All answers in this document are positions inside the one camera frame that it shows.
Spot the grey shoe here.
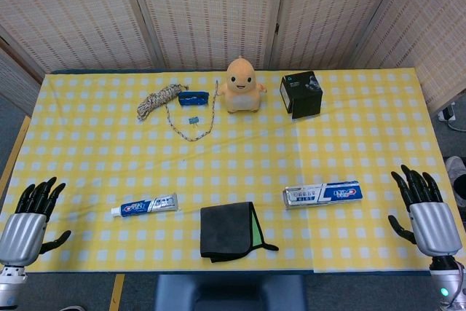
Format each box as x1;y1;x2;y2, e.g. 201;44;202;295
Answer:
444;156;466;202

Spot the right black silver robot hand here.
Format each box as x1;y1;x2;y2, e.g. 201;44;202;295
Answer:
387;164;464;258

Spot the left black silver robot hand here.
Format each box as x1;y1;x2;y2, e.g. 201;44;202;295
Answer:
0;176;72;267

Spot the black cardboard box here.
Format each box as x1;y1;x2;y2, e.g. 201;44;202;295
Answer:
279;71;324;120

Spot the silver blue toothpaste box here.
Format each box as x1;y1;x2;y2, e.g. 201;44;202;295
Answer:
283;180;364;210

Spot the orange plush toy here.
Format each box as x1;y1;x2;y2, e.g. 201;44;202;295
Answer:
217;55;267;114

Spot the multicolour braided rope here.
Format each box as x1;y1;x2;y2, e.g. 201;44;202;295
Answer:
136;79;220;142

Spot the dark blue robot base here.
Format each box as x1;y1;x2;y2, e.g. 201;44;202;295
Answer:
154;273;309;311

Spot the yellow white checked tablecloth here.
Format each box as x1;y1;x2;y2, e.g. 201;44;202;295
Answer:
0;67;466;275

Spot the woven folding screen panel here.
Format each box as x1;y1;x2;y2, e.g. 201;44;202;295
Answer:
355;0;466;114
0;0;163;74
125;0;288;71
0;26;47;115
271;0;405;71

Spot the white power strip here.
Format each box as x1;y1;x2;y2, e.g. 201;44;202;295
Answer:
438;102;459;123

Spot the blue plastic clip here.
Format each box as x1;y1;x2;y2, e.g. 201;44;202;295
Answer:
178;90;210;107

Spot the blue white toothpaste tube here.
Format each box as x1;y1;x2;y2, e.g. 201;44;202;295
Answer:
111;192;181;218

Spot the grey cloth with green lining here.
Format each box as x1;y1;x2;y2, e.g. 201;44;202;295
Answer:
200;201;280;264

